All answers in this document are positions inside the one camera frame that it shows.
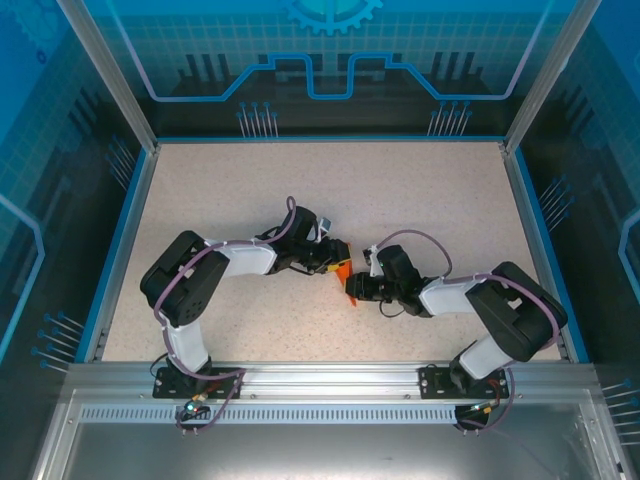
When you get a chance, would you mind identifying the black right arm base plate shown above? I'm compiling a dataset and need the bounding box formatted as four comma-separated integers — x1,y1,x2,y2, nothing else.
418,364,511,400

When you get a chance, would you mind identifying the aluminium mounting rail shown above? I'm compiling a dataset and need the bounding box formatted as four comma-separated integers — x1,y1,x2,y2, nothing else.
67,360,597,401

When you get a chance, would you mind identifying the right arm cable connector plug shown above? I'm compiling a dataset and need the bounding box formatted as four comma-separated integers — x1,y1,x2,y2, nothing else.
467,397,505,415

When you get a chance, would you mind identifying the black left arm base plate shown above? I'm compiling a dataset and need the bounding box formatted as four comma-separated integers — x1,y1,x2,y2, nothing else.
152,366,245,400

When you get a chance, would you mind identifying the aluminium frame post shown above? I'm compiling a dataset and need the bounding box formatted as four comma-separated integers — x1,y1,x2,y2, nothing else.
502,0,601,154
55,0,161,154

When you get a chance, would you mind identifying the grey metal tray panel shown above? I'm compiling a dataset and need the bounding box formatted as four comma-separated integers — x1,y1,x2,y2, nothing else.
29,388,629,480

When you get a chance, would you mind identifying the aluminium table side rail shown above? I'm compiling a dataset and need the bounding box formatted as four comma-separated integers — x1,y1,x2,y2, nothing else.
82,142,161,364
499,142,574,364

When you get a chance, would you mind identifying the left arm cable connector plug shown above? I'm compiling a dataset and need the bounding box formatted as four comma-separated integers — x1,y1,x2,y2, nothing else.
184,391,210,417

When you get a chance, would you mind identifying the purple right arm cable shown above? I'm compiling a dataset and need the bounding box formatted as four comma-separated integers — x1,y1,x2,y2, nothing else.
374,228,561,434

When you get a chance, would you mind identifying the slotted metal cable duct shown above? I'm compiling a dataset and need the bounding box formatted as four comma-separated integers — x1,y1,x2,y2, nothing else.
78,405,474,427

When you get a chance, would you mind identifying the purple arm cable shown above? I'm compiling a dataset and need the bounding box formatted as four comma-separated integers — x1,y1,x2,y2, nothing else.
374,228,561,434
152,195,299,436

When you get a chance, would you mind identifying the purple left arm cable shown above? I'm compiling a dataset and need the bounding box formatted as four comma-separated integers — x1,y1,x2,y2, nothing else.
152,195,299,436

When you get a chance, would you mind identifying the orange paper sheet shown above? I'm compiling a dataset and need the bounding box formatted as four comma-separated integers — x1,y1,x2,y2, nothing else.
333,239,360,309

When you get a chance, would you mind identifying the arm cable connector plug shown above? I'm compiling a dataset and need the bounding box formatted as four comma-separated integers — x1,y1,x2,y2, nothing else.
184,391,210,417
467,397,505,415

